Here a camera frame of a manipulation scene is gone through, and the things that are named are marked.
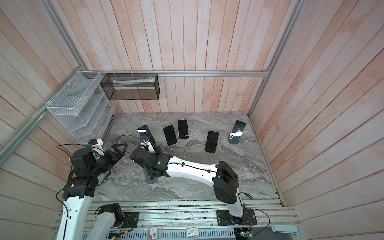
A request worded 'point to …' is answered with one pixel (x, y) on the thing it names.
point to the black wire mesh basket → (131, 86)
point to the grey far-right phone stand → (233, 139)
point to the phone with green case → (212, 138)
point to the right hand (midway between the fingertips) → (147, 152)
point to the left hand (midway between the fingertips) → (124, 152)
